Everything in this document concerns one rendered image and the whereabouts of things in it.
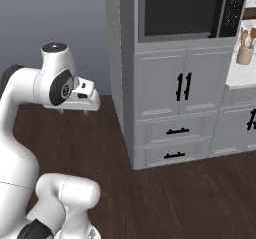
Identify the brown wall shelf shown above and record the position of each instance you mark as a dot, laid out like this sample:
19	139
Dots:
250	13

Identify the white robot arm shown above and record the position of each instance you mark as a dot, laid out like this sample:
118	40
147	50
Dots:
16	156

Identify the grey cabinet door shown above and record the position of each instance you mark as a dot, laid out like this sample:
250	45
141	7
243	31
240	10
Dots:
156	83
210	79

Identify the grey base cupboard door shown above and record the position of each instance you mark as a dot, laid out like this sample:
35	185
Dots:
230	129

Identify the tall grey cabinet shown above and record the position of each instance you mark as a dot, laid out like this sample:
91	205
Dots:
126	66

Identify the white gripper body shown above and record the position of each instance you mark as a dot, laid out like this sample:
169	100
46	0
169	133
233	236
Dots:
90	103

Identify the beige utensil pot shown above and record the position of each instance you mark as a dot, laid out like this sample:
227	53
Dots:
244	55

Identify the wooden spatula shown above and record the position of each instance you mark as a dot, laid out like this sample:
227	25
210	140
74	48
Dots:
252	38

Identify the grey base cupboard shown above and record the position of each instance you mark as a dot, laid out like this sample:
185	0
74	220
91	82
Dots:
240	98

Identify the grey drawer front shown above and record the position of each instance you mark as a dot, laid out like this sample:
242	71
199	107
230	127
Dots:
196	153
200	129

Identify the built-in microwave with black panel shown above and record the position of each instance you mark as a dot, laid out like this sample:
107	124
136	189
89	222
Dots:
180	9

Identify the wooden spoon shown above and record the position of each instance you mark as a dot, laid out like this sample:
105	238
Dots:
244	38

